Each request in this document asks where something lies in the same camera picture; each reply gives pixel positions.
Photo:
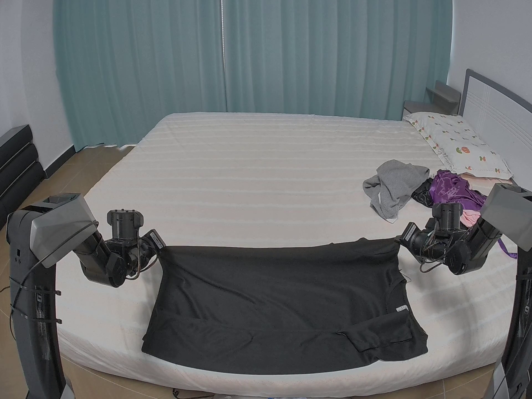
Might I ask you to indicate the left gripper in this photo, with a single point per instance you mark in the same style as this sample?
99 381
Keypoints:
154 241

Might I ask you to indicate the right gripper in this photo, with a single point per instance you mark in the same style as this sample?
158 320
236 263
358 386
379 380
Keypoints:
409 235

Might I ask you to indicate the black T-shirt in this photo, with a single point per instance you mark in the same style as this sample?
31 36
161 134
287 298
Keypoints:
282 306

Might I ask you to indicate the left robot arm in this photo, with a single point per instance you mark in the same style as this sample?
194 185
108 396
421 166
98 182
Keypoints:
37 289

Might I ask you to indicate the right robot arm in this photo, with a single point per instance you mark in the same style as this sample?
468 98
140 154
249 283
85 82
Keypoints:
478 243

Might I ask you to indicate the bed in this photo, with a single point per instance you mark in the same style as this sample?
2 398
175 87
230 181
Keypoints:
270 173

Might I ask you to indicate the black garment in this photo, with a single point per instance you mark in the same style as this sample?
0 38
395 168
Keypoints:
423 193

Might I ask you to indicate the grey garment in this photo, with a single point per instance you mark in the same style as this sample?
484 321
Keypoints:
395 185

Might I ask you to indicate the pink garment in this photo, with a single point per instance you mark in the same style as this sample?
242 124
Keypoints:
469 218

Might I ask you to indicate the purple satin garment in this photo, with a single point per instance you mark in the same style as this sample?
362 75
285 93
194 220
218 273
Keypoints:
451 187

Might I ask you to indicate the white printed pillow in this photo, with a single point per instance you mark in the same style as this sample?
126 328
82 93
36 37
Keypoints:
457 144

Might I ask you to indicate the grey bedside table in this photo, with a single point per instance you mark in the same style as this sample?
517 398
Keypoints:
440 98

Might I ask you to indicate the black chest of drawers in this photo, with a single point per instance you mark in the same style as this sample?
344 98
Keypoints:
18 160

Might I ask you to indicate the blue-green curtain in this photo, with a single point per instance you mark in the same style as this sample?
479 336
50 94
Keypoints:
141 56
332 44

